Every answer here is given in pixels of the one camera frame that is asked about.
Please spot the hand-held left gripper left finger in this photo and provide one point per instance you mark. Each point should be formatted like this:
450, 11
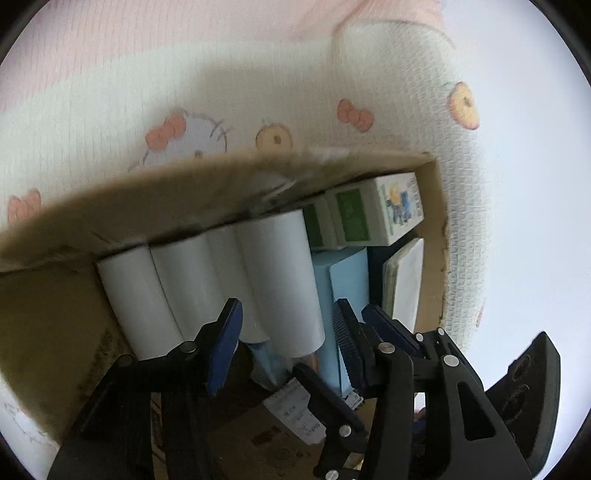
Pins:
226, 346

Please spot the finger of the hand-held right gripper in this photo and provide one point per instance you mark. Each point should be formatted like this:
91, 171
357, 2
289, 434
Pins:
385, 325
332, 410

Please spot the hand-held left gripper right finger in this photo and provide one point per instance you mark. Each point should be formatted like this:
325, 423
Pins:
348, 350

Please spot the light blue tissue pack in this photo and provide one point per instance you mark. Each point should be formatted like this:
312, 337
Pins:
346, 277

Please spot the white paper roll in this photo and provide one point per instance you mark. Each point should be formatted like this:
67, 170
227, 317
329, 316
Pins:
226, 267
281, 277
189, 281
134, 300

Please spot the brown cardboard box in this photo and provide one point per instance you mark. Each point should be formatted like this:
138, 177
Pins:
55, 300

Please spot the white paper slip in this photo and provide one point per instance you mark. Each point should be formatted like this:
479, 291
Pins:
291, 410

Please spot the blue packet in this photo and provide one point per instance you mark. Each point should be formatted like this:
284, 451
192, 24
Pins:
265, 364

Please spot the flat white packet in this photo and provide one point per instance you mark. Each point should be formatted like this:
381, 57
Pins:
406, 281

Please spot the white box with green label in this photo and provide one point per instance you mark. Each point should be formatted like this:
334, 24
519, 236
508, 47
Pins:
318, 226
355, 217

